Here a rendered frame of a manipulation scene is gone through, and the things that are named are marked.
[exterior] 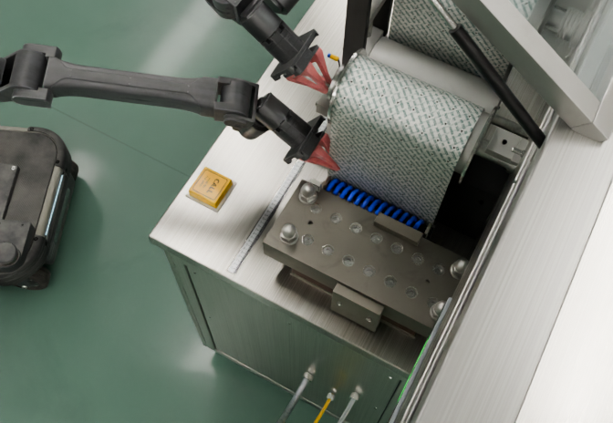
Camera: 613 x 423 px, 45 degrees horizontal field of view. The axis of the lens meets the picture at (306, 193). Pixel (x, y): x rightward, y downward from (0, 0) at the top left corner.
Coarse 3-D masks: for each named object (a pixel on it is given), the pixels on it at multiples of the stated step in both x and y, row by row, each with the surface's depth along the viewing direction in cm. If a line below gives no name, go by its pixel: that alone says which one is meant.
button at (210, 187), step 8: (208, 168) 162; (200, 176) 161; (208, 176) 161; (216, 176) 161; (224, 176) 161; (192, 184) 160; (200, 184) 160; (208, 184) 160; (216, 184) 160; (224, 184) 160; (232, 184) 162; (192, 192) 159; (200, 192) 159; (208, 192) 159; (216, 192) 159; (224, 192) 160; (200, 200) 160; (208, 200) 158; (216, 200) 158
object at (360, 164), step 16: (336, 144) 138; (352, 144) 135; (336, 160) 144; (352, 160) 140; (368, 160) 137; (384, 160) 134; (400, 160) 132; (336, 176) 149; (352, 176) 145; (368, 176) 142; (384, 176) 139; (400, 176) 136; (416, 176) 133; (432, 176) 130; (368, 192) 148; (384, 192) 144; (400, 192) 141; (416, 192) 138; (432, 192) 135; (400, 208) 146; (416, 208) 143; (432, 208) 140
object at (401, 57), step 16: (384, 48) 138; (400, 48) 139; (400, 64) 137; (416, 64) 137; (432, 64) 137; (448, 64) 139; (432, 80) 136; (448, 80) 135; (464, 80) 135; (480, 80) 136; (464, 96) 134; (480, 96) 134; (496, 96) 134
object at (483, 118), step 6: (486, 114) 125; (480, 120) 123; (486, 120) 123; (474, 126) 122; (480, 126) 122; (474, 132) 122; (480, 132) 122; (474, 138) 122; (468, 144) 122; (474, 144) 122; (462, 150) 123; (468, 150) 122; (462, 156) 123; (468, 156) 123; (462, 162) 124; (456, 168) 126; (462, 168) 125
